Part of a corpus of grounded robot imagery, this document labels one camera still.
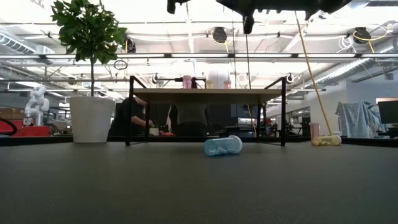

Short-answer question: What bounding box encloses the person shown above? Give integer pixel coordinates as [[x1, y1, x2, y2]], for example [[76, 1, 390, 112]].
[[108, 96, 156, 137], [169, 103, 209, 138]]

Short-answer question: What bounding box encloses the white round plant pot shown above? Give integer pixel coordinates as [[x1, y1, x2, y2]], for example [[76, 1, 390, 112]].
[[68, 95, 116, 143]]

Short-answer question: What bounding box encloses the green leafy potted tree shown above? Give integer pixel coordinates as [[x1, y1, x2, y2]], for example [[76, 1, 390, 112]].
[[51, 0, 127, 97]]

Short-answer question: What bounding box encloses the grey draped cloth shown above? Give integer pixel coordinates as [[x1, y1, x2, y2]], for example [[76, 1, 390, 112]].
[[335, 100, 382, 139]]

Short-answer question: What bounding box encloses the red storage box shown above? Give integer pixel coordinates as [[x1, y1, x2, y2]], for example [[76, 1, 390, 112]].
[[0, 119, 51, 138]]

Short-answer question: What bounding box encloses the brown cardboard box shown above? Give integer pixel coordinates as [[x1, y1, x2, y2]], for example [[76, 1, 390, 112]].
[[0, 107, 25, 121]]

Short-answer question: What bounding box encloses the black computer monitor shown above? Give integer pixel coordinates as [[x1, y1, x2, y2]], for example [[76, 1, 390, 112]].
[[377, 99, 398, 138]]

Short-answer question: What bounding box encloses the wooden shelf with black frame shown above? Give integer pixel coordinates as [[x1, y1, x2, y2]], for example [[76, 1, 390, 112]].
[[123, 75, 286, 147]]

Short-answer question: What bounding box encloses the black hanging cable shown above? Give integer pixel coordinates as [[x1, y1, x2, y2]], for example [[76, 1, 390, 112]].
[[244, 32, 252, 90]]

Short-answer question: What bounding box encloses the black hanging ring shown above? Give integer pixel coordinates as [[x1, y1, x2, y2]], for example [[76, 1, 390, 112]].
[[113, 59, 129, 71]]

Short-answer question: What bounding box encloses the orange-yellow hanging cable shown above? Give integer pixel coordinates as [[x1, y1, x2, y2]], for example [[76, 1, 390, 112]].
[[294, 11, 333, 136]]

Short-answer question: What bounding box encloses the silver ceiling air duct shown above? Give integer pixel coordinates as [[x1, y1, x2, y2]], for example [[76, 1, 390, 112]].
[[306, 39, 398, 90]]

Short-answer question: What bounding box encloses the white coiled cable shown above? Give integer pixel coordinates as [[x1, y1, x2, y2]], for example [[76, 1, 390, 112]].
[[338, 34, 356, 53]]

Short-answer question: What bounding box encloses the black looped cable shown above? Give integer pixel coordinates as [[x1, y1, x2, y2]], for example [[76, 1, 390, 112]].
[[0, 117, 19, 136]]

